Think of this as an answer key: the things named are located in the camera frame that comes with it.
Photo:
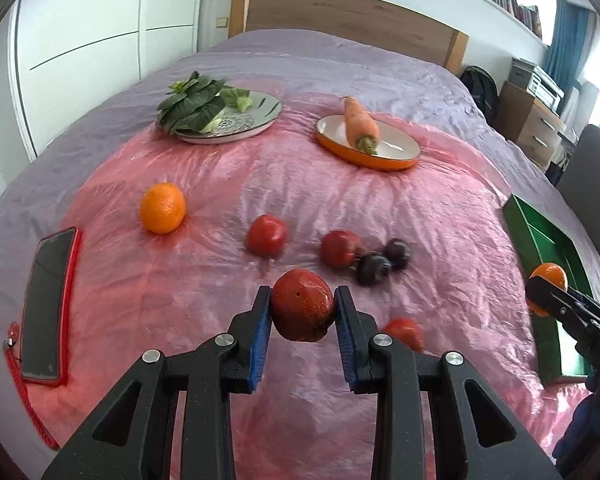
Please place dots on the dark plum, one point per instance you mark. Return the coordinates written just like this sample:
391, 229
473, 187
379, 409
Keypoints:
372, 269
398, 252

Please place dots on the wooden headboard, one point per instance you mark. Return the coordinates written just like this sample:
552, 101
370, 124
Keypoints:
377, 23

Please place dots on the teal curtain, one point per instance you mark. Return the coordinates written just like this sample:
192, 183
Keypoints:
563, 55

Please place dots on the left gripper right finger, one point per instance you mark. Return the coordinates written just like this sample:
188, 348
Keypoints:
476, 435

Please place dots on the grey storage boxes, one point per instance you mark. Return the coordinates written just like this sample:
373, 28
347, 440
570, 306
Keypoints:
530, 77

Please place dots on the white wardrobe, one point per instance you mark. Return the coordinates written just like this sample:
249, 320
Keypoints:
61, 58

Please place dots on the dark plum back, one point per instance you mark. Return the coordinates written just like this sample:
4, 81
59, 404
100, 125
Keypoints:
398, 252

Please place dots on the black backpack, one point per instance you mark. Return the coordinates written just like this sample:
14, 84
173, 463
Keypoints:
483, 90

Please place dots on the purple bedspread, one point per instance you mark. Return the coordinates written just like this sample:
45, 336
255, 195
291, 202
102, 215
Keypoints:
391, 87

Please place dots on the carrot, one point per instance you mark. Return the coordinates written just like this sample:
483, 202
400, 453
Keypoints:
362, 132

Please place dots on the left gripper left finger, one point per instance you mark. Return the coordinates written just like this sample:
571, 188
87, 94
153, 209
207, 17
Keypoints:
129, 434

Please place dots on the wooden drawer cabinet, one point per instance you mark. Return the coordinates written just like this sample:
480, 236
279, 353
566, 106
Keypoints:
527, 122

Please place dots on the small bok choy piece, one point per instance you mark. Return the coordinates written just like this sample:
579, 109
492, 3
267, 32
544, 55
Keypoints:
236, 98

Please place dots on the wrinkled red fruit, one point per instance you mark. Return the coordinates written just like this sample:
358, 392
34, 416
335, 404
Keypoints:
302, 306

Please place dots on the red-cased smartphone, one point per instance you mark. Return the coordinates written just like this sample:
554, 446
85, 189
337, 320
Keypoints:
45, 317

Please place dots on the grey patterned plate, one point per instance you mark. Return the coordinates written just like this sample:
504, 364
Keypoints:
231, 125

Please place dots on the dark plum front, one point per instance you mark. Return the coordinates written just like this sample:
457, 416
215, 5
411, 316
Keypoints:
372, 269

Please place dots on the grey chair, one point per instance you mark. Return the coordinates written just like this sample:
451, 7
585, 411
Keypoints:
580, 183

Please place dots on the green tray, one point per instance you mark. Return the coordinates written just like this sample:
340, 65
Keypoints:
543, 249

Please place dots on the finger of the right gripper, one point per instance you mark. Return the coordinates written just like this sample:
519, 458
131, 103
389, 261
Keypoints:
584, 303
558, 304

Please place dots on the pink plastic sheet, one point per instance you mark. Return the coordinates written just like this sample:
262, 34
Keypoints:
135, 290

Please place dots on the right blue gloved hand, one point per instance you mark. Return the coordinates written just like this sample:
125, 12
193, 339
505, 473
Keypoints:
577, 452

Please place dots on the green leafy vegetable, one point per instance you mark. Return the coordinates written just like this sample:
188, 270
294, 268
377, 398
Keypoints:
191, 104

